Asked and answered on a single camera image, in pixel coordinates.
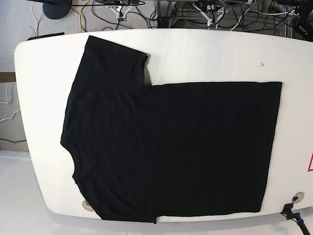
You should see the black T-shirt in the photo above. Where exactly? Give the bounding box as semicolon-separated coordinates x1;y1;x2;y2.
60;36;282;223

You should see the left metal table grommet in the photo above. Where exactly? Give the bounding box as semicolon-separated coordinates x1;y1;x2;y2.
82;200;95;212

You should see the metal table grommet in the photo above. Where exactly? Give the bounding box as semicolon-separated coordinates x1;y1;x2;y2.
292;192;305;203
82;200;95;212

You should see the black flat bar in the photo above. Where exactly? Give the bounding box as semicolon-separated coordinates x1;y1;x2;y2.
27;32;65;41

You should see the round black stand base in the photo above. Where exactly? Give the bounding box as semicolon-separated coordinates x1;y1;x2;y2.
43;0;72;20

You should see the red warning triangle sticker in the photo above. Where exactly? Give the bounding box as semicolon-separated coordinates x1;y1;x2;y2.
308;154;313;172

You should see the right metal table grommet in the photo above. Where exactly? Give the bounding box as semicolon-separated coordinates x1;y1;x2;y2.
292;192;305;203

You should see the aluminium frame post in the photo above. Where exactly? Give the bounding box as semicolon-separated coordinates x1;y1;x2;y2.
153;0;177;28

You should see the yellow cable on floor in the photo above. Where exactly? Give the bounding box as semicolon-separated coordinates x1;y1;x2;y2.
78;4;89;33

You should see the black clamp with cable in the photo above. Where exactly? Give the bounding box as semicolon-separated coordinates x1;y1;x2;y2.
280;203;311;235

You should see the white cable on floor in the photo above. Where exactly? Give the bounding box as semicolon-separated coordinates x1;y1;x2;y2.
30;0;40;35

